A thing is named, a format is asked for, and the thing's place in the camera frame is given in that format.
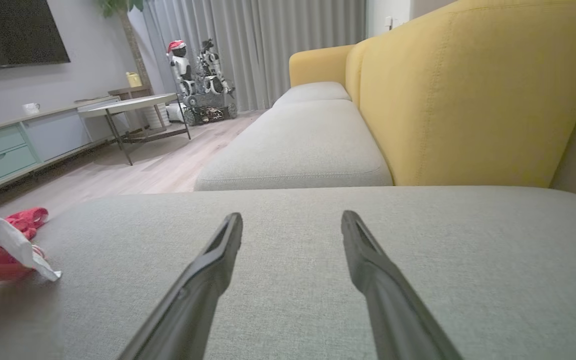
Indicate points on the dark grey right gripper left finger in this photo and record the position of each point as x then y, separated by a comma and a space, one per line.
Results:
193, 295

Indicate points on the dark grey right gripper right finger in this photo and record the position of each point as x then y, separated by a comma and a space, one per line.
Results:
393, 305

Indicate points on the red shorts white trim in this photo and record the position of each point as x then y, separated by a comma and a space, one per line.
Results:
30, 219

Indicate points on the red basketball jersey white sleeves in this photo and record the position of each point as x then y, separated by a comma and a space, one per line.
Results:
3, 240

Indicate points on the black wheeled robot base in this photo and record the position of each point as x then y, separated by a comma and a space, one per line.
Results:
210, 107

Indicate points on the white ribbed planter pot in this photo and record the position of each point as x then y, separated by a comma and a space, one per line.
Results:
155, 117

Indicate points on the grey sofa seat cushion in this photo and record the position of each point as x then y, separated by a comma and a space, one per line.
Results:
298, 145
313, 92

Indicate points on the white round appliance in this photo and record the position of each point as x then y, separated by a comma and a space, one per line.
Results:
174, 112

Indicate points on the round white coffee table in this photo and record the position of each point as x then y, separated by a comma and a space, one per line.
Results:
128, 104

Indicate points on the brown wooden side table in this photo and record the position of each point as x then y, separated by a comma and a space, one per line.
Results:
130, 91

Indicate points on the yellow sofa backrest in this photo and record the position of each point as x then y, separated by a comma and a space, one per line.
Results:
354, 70
468, 95

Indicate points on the yellow watering can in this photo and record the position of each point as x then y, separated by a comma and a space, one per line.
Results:
133, 80

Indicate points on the white black humanoid robot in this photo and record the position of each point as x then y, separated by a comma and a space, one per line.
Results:
213, 70

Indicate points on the white robot with santa hat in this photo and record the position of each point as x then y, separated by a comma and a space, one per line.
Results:
182, 67

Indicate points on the pale green tv cabinet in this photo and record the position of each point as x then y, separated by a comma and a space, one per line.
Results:
13, 150

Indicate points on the white mug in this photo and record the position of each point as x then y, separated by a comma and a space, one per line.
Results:
30, 108

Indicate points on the yellow sofa armrest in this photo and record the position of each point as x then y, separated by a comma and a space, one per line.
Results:
318, 65

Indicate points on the grey pleated curtain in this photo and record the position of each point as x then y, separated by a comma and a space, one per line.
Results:
263, 45

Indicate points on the indoor tree plant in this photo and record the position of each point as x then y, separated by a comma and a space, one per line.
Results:
130, 35

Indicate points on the white wall socket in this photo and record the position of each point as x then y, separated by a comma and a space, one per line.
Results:
388, 22

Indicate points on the black wall television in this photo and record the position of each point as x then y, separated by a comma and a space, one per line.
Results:
13, 30

